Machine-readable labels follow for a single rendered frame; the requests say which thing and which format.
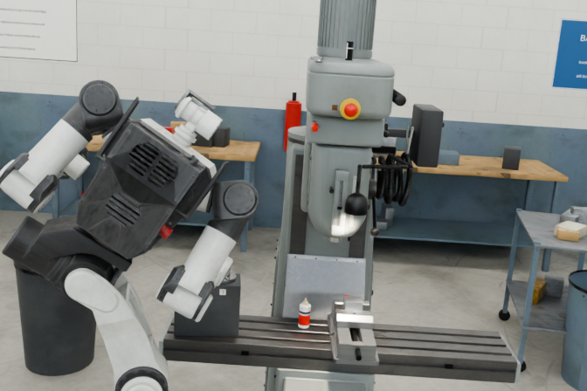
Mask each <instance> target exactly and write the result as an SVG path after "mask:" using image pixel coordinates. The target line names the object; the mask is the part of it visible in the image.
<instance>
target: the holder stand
mask: <svg viewBox="0 0 587 391"><path fill-rule="evenodd" d="M240 291H241V282H240V274H239V273H233V272H231V273H230V276H229V277H228V278H224V279H223V280H222V282H221V283H220V285H219V286H216V287H215V289H213V291H212V293H211V295H212V297H213V299H212V301H211V303H210V304H209V306H208V308H207V311H205V313H204V316H203V317H202V319H201V320H200V321H198V322H196V321H194V320H193V319H192V318H193V317H192V318H191V319H188V318H186V317H184V316H183V315H181V314H180V313H178V312H175V313H174V336H216V337H238V327H239V309H240Z"/></svg>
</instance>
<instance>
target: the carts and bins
mask: <svg viewBox="0 0 587 391"><path fill-rule="evenodd" d="M515 213H516V216H515V222H514V234H513V240H512V246H511V252H510V259H509V265H508V276H507V279H506V290H505V296H504V302H503V308H502V310H500V311H499V318H500V319H501V320H508V319H509V318H510V313H509V311H508V301H509V295H511V298H512V300H513V303H514V308H515V310H516V313H517V316H518V319H519V321H520V323H521V337H520V344H519V350H518V355H517V359H518V361H519V362H520V363H521V372H523V371H524V370H525V369H526V363H525V361H524V360H523V356H524V351H525V345H526V338H527V333H528V330H535V331H541V332H547V333H560V334H564V342H563V361H562V372H561V375H562V377H563V380H564V381H565V382H566V383H567V384H569V385H570V386H571V387H573V388H574V389H576V390H578V391H587V270H583V267H584V258H585V253H587V207H575V206H571V208H570V209H568V210H567V211H565V212H564V213H562V214H561V215H560V214H551V213H543V212H535V211H526V210H521V209H517V210H516V211H515ZM520 222H521V224H522V226H523V228H524V229H525V230H526V232H527V234H528V237H529V239H530V241H531V242H532V244H533V245H534V249H533V256H532V262H531V268H530V273H529V280H528V282H527V281H520V280H513V279H512V277H513V270H514V259H515V253H516V246H517V240H518V234H519V228H520ZM540 248H544V249H552V250H566V251H574V252H580V253H579V259H578V264H577V270H576V271H573V272H571V274H570V275H569V286H563V284H564V277H559V276H555V275H549V274H545V276H544V279H543V278H537V279H535V276H536V270H537V264H538V258H539V252H540ZM13 265H14V267H15V270H16V278H17V295H18V303H19V311H20V319H21V328H22V337H23V345H24V362H25V365H26V368H27V369H28V370H30V371H31V372H33V373H34V374H40V375H45V376H59V375H66V374H72V373H75V372H78V371H80V370H82V369H84V368H86V367H87V366H89V365H90V364H91V363H92V361H93V358H94V346H95V334H96V320H95V317H94V315H93V311H92V310H91V309H89V308H87V307H86V306H84V305H82V304H81V303H79V302H76V301H73V300H71V299H69V298H68V297H67V296H66V295H65V294H64V293H63V292H62V291H61V290H60V289H58V288H56V287H54V286H53V285H52V282H50V281H48V280H47V279H45V277H44V276H42V275H39V274H37V273H36V272H35V271H32V270H30V269H28V268H27V267H25V266H23V265H21V264H20V263H18V262H16V261H15V263H14V261H13Z"/></svg>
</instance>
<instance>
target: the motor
mask: <svg viewBox="0 0 587 391"><path fill-rule="evenodd" d="M375 20H376V0H321V2H320V15H319V27H318V40H317V46H318V48H317V51H316V54H317V55H318V56H323V57H333V58H346V47H347V41H351V42H354V44H353V55H352V58H359V59H371V58H372V51H371V50H373V40H374V29H375Z"/></svg>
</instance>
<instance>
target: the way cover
mask: <svg viewBox="0 0 587 391"><path fill-rule="evenodd" d="M331 263H332V264H331ZM306 267H307V268H306ZM317 267H318V268H317ZM361 268H362V269H361ZM365 272H366V258H352V257H326V256H313V255H299V254H287V267H286V281H285V294H284V307H283V318H292V319H298V318H299V312H300V304H301V303H302V302H303V301H304V300H305V298H307V302H308V303H309V304H310V305H311V310H310V319H319V320H328V314H329V313H331V312H332V301H334V300H335V299H344V295H349V296H354V297H362V300H364V301H365ZM361 273H362V274H361ZM298 277H299V278H298ZM296 279H297V280H296ZM354 294H355V295H354ZM296 296H297V297H296ZM323 309H324V310H323Z"/></svg>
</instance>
